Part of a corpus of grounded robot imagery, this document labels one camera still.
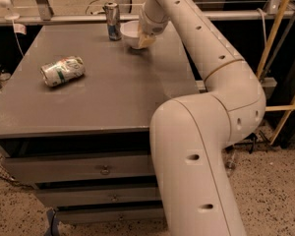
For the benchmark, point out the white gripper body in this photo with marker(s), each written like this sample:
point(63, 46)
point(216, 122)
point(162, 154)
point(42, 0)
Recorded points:
point(151, 26)

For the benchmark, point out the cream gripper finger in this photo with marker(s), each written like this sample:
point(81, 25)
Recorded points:
point(145, 40)

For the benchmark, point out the white bowl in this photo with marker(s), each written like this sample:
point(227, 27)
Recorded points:
point(130, 34)

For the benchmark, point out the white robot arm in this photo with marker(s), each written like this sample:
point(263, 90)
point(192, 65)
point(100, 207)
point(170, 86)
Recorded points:
point(188, 133)

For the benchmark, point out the redbull can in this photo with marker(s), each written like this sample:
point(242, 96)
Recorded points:
point(112, 14)

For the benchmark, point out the crushed green white can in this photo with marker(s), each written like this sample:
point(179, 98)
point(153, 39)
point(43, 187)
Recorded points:
point(62, 71)

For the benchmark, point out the grey drawer cabinet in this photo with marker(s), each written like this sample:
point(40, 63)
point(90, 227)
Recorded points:
point(107, 109)

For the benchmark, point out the metal railing bar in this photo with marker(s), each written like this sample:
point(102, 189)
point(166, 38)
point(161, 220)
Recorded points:
point(89, 19)

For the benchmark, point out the plastic bottle on floor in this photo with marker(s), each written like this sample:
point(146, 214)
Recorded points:
point(231, 163)

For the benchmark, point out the white desk lamp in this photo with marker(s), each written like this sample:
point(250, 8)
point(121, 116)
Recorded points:
point(8, 5)

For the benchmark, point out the middle grey drawer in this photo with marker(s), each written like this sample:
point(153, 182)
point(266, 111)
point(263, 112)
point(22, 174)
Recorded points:
point(71, 197)

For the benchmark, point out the grey drawer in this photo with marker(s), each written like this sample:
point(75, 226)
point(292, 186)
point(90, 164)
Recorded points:
point(110, 214)
point(44, 169)
point(71, 197)

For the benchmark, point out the bottom grey drawer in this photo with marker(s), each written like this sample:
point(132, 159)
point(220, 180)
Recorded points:
point(110, 214)

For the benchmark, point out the top grey drawer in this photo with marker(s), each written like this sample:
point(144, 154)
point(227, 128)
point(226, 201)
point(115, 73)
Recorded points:
point(44, 169)

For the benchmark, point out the wooden yellow easel frame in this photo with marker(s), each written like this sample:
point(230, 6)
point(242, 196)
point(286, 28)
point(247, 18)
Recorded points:
point(265, 64)

